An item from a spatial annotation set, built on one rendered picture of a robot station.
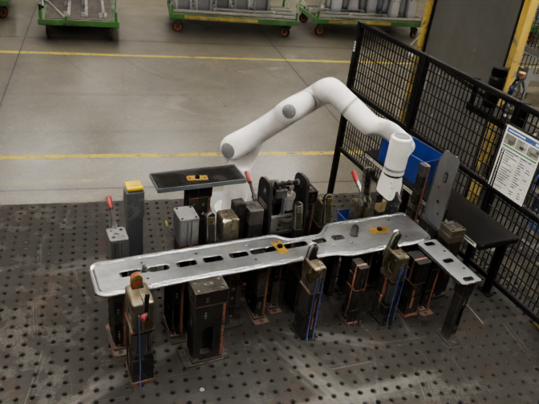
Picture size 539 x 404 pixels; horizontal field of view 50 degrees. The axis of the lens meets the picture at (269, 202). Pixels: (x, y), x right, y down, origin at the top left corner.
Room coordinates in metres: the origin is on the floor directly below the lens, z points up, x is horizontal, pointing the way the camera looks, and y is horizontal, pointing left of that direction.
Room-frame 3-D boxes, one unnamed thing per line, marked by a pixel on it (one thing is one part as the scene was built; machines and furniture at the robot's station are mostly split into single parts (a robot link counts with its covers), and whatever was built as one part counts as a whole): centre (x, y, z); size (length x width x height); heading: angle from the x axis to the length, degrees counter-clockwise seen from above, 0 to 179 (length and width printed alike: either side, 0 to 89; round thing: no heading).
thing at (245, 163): (2.46, 0.15, 1.10); 0.19 x 0.12 x 0.24; 152
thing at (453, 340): (1.82, -0.79, 0.84); 0.11 x 0.06 x 0.29; 28
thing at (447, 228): (2.09, -0.78, 0.88); 0.08 x 0.08 x 0.36; 28
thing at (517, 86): (2.47, -1.00, 1.53); 0.06 x 0.06 x 0.20
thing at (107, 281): (1.85, -0.05, 1.00); 1.38 x 0.22 x 0.02; 118
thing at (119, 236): (1.74, 0.54, 0.88); 0.11 x 0.10 x 0.36; 28
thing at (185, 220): (1.86, 0.31, 0.90); 0.13 x 0.10 x 0.41; 28
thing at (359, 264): (1.84, -0.38, 0.84); 0.11 x 0.08 x 0.29; 28
